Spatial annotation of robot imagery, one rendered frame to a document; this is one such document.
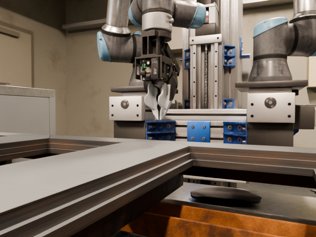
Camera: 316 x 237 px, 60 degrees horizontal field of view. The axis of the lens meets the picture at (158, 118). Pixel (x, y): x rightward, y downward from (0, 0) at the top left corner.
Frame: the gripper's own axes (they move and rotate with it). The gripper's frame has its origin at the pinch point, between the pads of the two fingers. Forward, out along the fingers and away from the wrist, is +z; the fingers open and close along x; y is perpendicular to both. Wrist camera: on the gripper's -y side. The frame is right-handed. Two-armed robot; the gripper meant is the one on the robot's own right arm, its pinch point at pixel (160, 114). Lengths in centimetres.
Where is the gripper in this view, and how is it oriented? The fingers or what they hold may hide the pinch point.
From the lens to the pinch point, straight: 70.5
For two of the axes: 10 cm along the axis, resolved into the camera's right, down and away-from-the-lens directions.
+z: 0.0, 10.0, 0.3
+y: -4.3, 0.2, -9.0
